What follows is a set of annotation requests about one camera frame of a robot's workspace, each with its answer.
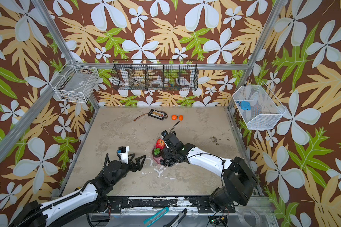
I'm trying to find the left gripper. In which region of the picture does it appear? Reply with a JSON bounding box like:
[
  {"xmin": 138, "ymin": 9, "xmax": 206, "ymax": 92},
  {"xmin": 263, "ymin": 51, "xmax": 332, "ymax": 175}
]
[{"xmin": 112, "ymin": 152, "xmax": 145, "ymax": 185}]

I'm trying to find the dark grape bunch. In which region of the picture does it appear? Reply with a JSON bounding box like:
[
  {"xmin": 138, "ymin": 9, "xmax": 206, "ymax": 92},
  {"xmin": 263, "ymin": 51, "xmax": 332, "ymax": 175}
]
[{"xmin": 160, "ymin": 158, "xmax": 178, "ymax": 167}]

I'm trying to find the red apple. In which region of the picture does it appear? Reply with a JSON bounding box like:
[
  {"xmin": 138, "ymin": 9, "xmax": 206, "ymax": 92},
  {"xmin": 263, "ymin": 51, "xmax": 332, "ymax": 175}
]
[{"xmin": 156, "ymin": 139, "xmax": 165, "ymax": 150}]

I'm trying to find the black wire basket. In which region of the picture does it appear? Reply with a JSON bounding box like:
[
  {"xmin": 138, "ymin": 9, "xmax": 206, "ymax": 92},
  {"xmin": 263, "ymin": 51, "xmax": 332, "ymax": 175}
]
[{"xmin": 110, "ymin": 59, "xmax": 199, "ymax": 91}]

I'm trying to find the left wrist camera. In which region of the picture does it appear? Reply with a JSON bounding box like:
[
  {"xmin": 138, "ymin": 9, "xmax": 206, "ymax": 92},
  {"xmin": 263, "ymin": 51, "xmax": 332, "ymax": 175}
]
[{"xmin": 117, "ymin": 146, "xmax": 130, "ymax": 164}]

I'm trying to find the black tray with items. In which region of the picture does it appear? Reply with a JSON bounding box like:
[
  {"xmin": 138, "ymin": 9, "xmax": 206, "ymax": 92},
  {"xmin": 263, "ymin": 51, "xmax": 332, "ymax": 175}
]
[{"xmin": 148, "ymin": 109, "xmax": 168, "ymax": 121}]

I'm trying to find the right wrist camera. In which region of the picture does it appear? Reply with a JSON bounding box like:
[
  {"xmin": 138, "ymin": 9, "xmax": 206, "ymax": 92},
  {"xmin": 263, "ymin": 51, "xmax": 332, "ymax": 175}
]
[{"xmin": 161, "ymin": 130, "xmax": 168, "ymax": 139}]

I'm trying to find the black grey tool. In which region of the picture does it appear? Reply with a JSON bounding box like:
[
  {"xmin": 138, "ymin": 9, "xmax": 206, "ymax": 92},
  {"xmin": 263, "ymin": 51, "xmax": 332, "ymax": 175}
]
[{"xmin": 163, "ymin": 208, "xmax": 188, "ymax": 227}]

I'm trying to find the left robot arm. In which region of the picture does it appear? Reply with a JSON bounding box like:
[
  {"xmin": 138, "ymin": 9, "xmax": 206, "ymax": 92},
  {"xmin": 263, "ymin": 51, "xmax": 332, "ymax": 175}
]
[{"xmin": 9, "ymin": 154, "xmax": 146, "ymax": 227}]

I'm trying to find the white wire basket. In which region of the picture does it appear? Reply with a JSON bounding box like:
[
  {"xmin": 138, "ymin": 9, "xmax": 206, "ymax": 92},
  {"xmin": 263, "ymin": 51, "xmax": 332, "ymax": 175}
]
[
  {"xmin": 233, "ymin": 82, "xmax": 287, "ymax": 131},
  {"xmin": 51, "ymin": 64, "xmax": 99, "ymax": 103}
]

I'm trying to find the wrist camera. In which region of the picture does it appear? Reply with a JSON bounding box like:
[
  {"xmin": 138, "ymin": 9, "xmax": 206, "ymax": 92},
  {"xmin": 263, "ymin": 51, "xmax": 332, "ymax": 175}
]
[
  {"xmin": 117, "ymin": 146, "xmax": 130, "ymax": 164},
  {"xmin": 161, "ymin": 130, "xmax": 168, "ymax": 139}
]

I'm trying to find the white wire basket left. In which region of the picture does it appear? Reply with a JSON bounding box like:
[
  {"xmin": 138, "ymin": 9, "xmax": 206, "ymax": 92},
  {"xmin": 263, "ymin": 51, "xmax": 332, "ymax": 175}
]
[{"xmin": 51, "ymin": 64, "xmax": 99, "ymax": 103}]

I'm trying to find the blue object in basket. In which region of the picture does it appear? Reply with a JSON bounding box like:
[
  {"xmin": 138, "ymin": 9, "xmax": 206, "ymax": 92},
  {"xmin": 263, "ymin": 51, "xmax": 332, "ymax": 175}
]
[{"xmin": 239, "ymin": 101, "xmax": 251, "ymax": 111}]

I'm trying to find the pink dotted plate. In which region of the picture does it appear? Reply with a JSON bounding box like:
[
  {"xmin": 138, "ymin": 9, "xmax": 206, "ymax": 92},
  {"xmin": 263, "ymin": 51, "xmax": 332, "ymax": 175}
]
[{"xmin": 152, "ymin": 146, "xmax": 163, "ymax": 165}]

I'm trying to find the teal utility knife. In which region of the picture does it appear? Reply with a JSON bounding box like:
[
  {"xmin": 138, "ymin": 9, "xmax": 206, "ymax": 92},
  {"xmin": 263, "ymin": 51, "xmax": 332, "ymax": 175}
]
[{"xmin": 143, "ymin": 207, "xmax": 169, "ymax": 227}]

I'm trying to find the white wire basket right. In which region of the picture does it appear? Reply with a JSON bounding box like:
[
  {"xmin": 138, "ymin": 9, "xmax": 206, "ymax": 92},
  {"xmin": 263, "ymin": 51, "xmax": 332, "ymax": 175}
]
[{"xmin": 233, "ymin": 82, "xmax": 287, "ymax": 131}]

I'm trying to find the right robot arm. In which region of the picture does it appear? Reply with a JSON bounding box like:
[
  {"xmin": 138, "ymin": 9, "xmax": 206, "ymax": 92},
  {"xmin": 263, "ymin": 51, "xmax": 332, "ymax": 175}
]
[{"xmin": 161, "ymin": 131, "xmax": 258, "ymax": 213}]

